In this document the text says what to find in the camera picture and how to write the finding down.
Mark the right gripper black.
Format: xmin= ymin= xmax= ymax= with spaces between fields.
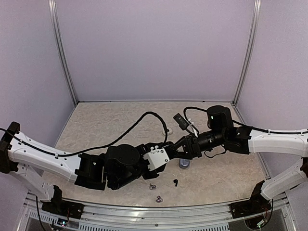
xmin=170 ymin=129 xmax=226 ymax=160

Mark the white earbud charging case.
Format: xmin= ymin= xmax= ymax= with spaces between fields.
xmin=162 ymin=128 xmax=173 ymax=135

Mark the black earbud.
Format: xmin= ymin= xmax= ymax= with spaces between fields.
xmin=173 ymin=179 xmax=178 ymax=187

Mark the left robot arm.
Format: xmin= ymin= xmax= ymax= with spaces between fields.
xmin=0 ymin=122 xmax=170 ymax=214

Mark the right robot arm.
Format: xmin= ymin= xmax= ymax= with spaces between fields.
xmin=168 ymin=105 xmax=308 ymax=214

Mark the blue-grey earbud case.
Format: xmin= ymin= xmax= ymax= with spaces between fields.
xmin=179 ymin=159 xmax=190 ymax=169

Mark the purple earbud upper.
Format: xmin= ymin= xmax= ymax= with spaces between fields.
xmin=149 ymin=184 xmax=156 ymax=190

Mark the purple earbud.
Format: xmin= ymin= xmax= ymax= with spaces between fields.
xmin=156 ymin=196 xmax=163 ymax=203
xmin=149 ymin=184 xmax=156 ymax=190

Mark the purple earbud lower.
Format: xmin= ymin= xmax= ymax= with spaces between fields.
xmin=156 ymin=196 xmax=163 ymax=203

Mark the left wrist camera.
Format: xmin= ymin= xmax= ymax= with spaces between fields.
xmin=143 ymin=145 xmax=170 ymax=171

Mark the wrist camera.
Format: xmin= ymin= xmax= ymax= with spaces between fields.
xmin=143 ymin=145 xmax=170 ymax=171
xmin=173 ymin=113 xmax=199 ymax=137

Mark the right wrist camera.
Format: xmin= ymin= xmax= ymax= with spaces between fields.
xmin=173 ymin=113 xmax=199 ymax=137

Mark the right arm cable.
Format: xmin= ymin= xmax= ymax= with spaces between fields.
xmin=183 ymin=106 xmax=210 ymax=126

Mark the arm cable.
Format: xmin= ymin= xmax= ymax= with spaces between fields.
xmin=56 ymin=112 xmax=169 ymax=158
xmin=183 ymin=106 xmax=210 ymax=126

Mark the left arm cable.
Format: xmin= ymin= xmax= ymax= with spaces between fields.
xmin=56 ymin=112 xmax=169 ymax=158

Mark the front aluminium rail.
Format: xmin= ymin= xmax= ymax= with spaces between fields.
xmin=16 ymin=190 xmax=298 ymax=231

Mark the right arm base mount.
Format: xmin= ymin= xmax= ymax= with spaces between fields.
xmin=230 ymin=180 xmax=272 ymax=218

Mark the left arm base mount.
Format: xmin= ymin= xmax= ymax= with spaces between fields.
xmin=41 ymin=185 xmax=84 ymax=219

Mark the right aluminium frame post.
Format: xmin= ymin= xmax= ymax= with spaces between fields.
xmin=232 ymin=0 xmax=261 ymax=107

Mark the aluminium frame post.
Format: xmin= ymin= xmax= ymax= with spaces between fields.
xmin=232 ymin=0 xmax=261 ymax=107
xmin=48 ymin=0 xmax=79 ymax=107

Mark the left aluminium frame post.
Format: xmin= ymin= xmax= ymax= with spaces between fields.
xmin=48 ymin=0 xmax=79 ymax=107

